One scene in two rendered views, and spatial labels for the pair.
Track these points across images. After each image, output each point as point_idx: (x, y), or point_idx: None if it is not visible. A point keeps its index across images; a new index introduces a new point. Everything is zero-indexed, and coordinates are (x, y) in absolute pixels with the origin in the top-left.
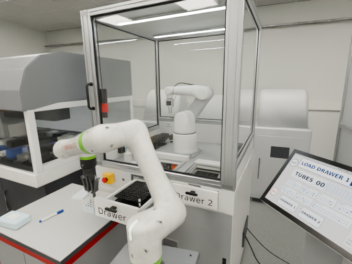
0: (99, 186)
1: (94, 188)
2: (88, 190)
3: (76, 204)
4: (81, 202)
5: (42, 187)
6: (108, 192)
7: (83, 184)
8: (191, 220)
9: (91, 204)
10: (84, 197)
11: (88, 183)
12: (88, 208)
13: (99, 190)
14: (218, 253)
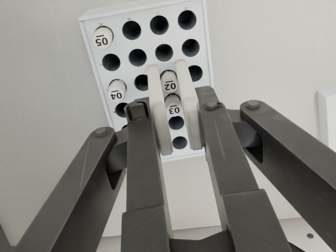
0: (315, 242)
1: (88, 163)
2: (201, 119)
3: (320, 29)
4: (302, 69)
5: None
6: (220, 225)
7: (312, 142)
8: None
9: (165, 61)
10: (324, 117)
11: (219, 193)
12: (134, 5)
13: (292, 216)
14: None
